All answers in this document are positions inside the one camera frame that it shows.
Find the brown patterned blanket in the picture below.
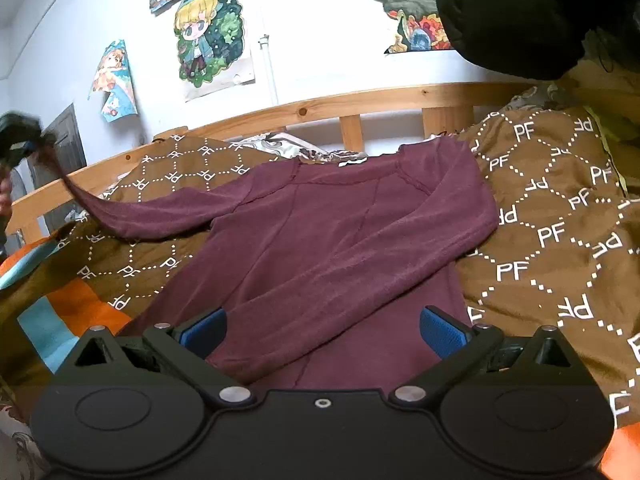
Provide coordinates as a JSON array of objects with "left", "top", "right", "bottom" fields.
[{"left": 0, "top": 104, "right": 640, "bottom": 432}]

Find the dark wooden door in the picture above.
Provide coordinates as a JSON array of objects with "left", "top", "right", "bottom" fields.
[{"left": 26, "top": 103, "right": 89, "bottom": 235}]

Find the orange and blue striped blanket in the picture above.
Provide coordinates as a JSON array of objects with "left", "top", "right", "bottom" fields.
[{"left": 0, "top": 238, "right": 640, "bottom": 480}]

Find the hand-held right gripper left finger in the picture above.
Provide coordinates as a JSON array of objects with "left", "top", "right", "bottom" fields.
[{"left": 59, "top": 307, "right": 252, "bottom": 409}]

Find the small cartoon wall poster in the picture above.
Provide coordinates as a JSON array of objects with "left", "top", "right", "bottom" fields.
[{"left": 88, "top": 38, "right": 139, "bottom": 124}]

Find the wooden bed frame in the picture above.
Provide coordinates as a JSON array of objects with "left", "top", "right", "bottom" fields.
[{"left": 9, "top": 80, "right": 551, "bottom": 244}]

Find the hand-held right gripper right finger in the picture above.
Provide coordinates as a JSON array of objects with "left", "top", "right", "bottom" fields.
[{"left": 392, "top": 305, "right": 584, "bottom": 408}]

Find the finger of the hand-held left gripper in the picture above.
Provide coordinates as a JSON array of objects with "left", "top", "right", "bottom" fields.
[{"left": 8, "top": 139, "right": 40, "bottom": 159}]

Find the black jacket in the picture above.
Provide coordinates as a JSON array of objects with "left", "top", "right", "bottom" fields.
[{"left": 434, "top": 0, "right": 640, "bottom": 82}]

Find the blond cartoon figure poster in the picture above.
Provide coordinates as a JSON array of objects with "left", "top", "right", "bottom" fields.
[{"left": 172, "top": 0, "right": 257, "bottom": 104}]

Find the white wall pipe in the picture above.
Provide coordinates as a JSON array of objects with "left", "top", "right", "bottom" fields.
[{"left": 258, "top": 32, "right": 280, "bottom": 107}]

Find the maroon long-sleeve shirt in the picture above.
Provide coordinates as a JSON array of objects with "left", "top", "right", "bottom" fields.
[{"left": 62, "top": 135, "right": 501, "bottom": 392}]

